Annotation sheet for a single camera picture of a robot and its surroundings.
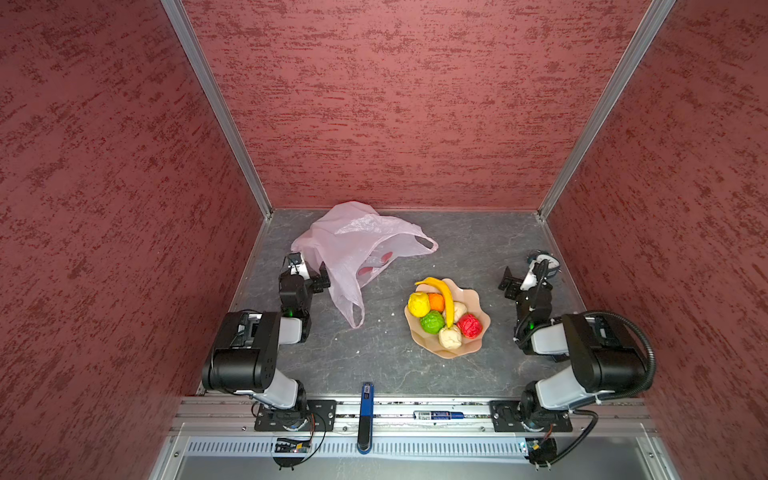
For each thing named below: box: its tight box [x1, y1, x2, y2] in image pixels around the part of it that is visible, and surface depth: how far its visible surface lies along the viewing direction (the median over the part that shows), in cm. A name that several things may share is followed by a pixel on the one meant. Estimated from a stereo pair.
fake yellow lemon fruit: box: [408, 292, 431, 318], surface depth 86 cm
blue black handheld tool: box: [357, 383, 375, 455], surface depth 75 cm
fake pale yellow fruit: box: [438, 325, 463, 349], surface depth 83 cm
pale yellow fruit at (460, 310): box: [454, 300, 468, 324], surface depth 89 cm
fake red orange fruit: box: [457, 312, 483, 339], surface depth 84 cm
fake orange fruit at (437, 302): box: [427, 292, 445, 313], surface depth 89 cm
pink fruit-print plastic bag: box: [292, 201, 439, 329], surface depth 99 cm
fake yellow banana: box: [415, 277, 454, 328], surface depth 89 cm
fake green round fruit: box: [420, 310, 445, 335], surface depth 86 cm
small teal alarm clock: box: [527, 249, 561, 278], surface depth 102 cm
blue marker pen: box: [413, 410, 465, 420], surface depth 75 cm
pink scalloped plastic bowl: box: [404, 278, 491, 359], surface depth 87 cm
